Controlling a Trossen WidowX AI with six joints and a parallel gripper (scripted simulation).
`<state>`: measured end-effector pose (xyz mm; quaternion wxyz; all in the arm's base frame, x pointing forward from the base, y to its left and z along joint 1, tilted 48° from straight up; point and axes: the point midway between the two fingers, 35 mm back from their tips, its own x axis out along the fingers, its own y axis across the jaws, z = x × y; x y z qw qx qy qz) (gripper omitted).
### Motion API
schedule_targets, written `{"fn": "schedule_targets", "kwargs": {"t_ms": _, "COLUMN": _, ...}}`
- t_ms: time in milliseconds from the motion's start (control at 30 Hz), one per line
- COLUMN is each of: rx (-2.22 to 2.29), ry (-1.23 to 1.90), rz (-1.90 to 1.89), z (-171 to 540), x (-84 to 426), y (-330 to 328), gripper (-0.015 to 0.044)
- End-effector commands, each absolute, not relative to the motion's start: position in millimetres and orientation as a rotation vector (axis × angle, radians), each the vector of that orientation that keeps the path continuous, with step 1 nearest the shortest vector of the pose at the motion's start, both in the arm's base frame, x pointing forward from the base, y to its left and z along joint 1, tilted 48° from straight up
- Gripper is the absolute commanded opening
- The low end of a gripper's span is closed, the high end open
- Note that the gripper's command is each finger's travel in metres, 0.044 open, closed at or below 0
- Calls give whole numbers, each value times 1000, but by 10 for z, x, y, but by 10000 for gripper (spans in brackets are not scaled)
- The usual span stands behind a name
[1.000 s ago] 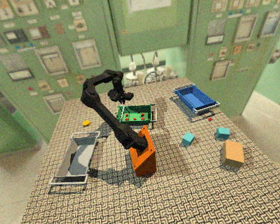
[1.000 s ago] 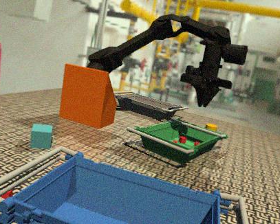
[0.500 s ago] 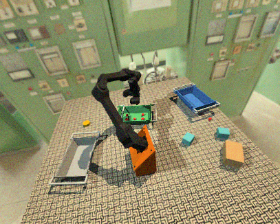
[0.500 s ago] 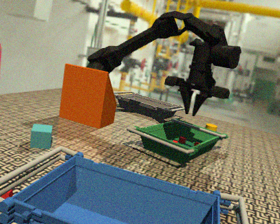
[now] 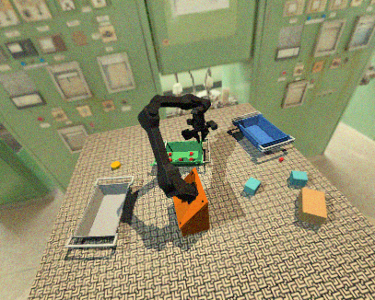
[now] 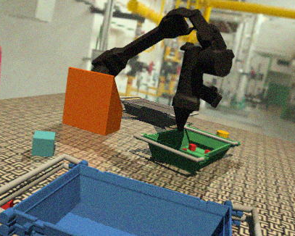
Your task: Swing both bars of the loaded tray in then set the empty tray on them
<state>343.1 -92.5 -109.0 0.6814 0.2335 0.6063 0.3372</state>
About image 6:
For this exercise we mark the green plastic tray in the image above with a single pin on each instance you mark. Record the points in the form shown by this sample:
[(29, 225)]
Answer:
[(178, 140)]

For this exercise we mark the teal cube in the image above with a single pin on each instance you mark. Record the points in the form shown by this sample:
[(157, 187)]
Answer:
[(43, 143)]

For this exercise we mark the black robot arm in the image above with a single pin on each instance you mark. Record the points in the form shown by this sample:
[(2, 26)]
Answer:
[(211, 58)]

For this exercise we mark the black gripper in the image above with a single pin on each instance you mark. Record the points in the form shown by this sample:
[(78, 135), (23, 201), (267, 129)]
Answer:
[(185, 101)]

